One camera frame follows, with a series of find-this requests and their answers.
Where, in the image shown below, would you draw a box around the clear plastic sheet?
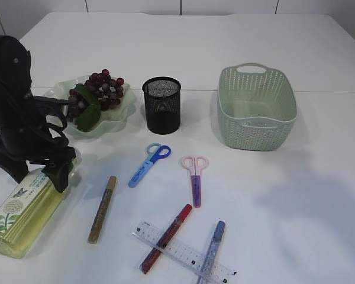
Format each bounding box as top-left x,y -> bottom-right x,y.
241,117 -> 278,128

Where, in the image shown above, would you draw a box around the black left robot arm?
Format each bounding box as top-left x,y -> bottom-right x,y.
0,35 -> 76,193

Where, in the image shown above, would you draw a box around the yellow tea bottle green label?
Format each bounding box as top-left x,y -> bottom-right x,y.
0,169 -> 70,259

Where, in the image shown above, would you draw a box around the clear plastic ruler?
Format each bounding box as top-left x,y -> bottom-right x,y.
132,221 -> 237,283

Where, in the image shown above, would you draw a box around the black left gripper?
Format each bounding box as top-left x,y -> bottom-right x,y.
0,94 -> 76,193

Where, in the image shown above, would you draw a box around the blue scissors with sheath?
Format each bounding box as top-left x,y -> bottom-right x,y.
128,143 -> 172,188

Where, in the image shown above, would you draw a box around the green plastic woven basket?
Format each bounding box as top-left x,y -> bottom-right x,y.
217,64 -> 298,151

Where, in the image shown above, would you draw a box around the pink scissors purple sheath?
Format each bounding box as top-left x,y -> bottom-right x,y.
182,156 -> 209,208

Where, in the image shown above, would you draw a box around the black mesh pen holder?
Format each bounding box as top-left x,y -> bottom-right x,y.
142,76 -> 181,135

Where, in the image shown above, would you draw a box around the red glitter pen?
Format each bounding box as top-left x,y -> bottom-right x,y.
140,204 -> 192,274

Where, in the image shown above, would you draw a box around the pale green wavy glass plate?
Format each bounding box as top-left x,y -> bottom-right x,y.
44,75 -> 136,139

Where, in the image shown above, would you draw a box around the purple artificial grape bunch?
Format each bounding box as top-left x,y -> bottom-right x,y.
67,69 -> 125,133

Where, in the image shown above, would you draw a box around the gold glitter pen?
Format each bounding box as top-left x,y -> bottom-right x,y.
88,176 -> 117,244

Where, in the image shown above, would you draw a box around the blue glitter pen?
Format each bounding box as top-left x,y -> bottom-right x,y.
196,221 -> 225,284

